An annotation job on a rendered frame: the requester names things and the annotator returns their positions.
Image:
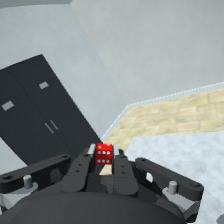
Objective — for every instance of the red die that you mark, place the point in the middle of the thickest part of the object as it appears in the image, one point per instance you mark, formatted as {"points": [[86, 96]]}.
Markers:
{"points": [[104, 154]]}

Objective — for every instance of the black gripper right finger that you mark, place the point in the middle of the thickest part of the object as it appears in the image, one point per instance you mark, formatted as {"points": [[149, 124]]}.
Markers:
{"points": [[184, 192]]}

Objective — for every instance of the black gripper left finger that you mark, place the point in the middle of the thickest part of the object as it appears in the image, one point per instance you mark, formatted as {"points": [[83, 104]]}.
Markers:
{"points": [[27, 180]]}

